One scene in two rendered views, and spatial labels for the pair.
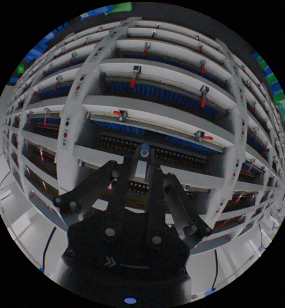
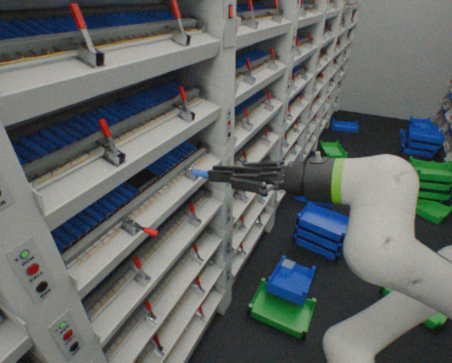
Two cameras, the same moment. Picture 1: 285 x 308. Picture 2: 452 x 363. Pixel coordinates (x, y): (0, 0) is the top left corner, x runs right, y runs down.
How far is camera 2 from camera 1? 0.69 m
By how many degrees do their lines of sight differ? 74
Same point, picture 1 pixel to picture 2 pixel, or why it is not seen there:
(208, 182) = (91, 194)
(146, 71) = (187, 228)
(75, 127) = (222, 137)
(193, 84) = (153, 267)
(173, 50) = (179, 284)
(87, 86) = not seen: hidden behind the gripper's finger
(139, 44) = (203, 253)
